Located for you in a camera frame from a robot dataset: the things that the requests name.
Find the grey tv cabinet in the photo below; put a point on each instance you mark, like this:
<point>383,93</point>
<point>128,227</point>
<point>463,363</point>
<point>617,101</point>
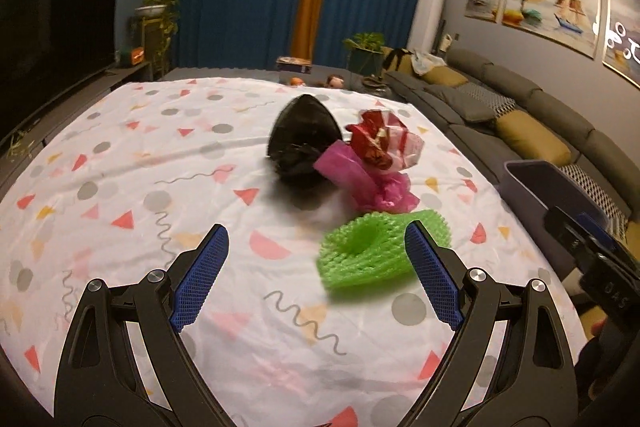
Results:
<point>20,150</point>

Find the right painting white script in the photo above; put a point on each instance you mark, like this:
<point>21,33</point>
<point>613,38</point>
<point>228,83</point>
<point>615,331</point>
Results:
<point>622,38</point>

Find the grey trash bin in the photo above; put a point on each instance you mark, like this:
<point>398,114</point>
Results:
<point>531,188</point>

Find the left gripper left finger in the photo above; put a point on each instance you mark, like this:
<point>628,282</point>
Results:
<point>98,382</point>

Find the orange small clock radio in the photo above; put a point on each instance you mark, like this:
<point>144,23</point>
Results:
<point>130,56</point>

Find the grey cushion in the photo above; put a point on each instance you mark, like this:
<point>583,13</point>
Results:
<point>468,108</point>

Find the white cloth on sofa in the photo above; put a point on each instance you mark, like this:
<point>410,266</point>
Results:
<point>422,63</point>

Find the grey sectional sofa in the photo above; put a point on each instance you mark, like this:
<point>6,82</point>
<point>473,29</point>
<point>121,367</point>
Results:
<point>597,164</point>

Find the black plastic bag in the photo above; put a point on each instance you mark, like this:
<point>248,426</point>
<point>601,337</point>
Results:
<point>303,131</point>

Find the sailboat tree painting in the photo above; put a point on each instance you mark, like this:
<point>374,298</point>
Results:
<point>571,23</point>

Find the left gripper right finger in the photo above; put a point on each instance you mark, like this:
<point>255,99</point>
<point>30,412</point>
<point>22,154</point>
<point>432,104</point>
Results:
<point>508,362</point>

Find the mustard cushion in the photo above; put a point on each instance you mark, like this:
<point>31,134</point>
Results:
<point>531,140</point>
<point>445,76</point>

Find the houndstooth cushion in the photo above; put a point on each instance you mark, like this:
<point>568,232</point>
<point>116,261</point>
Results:
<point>498,103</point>

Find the green potted plant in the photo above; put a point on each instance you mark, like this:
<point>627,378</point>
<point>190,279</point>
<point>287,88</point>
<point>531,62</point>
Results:
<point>365,55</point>

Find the white standing air conditioner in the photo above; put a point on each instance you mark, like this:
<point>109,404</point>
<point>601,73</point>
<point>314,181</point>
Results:
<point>425,25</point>

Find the black television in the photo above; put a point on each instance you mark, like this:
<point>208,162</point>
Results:
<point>48,46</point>

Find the mustard cushion far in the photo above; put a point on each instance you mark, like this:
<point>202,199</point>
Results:
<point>445,76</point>

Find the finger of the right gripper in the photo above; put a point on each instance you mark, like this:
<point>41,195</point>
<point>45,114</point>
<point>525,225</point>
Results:
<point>564,229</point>
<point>597,235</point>

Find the hanging plant in white bowl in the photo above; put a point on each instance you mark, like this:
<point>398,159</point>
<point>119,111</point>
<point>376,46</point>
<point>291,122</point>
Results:
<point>156,22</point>

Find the mustard cushion middle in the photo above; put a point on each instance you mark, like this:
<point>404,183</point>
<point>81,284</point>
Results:
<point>531,140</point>

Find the red white crumpled wrapper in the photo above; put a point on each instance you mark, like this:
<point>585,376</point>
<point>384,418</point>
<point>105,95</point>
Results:
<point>382,141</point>

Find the pink plastic wrapper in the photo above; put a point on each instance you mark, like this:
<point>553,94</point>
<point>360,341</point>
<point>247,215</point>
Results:
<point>368,188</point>

